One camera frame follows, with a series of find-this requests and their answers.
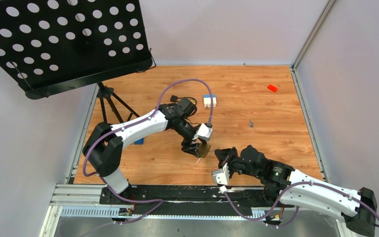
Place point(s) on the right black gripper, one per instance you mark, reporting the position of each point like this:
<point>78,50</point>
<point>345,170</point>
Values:
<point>225,156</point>

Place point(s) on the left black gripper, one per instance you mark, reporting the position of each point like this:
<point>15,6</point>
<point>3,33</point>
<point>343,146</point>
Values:
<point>189,148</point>

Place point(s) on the brass padlock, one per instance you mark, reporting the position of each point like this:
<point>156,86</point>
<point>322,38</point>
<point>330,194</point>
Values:
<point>203,149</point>

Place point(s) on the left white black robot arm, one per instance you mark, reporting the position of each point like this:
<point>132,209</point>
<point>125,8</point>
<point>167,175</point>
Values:
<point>107,141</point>

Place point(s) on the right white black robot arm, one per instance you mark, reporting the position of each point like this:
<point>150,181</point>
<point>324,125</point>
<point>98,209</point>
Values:
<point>289,186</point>

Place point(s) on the white blue toy block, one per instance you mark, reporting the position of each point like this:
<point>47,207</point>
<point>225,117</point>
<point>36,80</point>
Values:
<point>209,101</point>

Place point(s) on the blue small block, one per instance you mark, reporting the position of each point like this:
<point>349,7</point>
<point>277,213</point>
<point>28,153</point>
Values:
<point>139,142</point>

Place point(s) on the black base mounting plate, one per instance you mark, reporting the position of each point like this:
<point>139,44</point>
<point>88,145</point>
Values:
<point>189,200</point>

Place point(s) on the red small block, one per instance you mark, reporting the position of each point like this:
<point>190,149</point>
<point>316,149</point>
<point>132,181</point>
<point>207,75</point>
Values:
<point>272,88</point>

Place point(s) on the black tripod stand legs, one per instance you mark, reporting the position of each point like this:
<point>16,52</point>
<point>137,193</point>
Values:
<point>106,94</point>

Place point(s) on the black perforated music stand desk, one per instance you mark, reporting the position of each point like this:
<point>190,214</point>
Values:
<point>53,46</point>

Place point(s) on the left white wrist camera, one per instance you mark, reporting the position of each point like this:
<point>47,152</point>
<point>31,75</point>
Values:
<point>204,132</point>

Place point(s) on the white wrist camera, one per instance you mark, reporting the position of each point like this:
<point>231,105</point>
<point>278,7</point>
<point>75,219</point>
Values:
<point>204,132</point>
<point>221,176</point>

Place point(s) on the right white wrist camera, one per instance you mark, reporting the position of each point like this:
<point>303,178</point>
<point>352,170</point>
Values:
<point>221,176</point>

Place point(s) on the aluminium frame rails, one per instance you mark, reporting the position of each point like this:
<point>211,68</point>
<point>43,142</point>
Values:
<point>89,195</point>

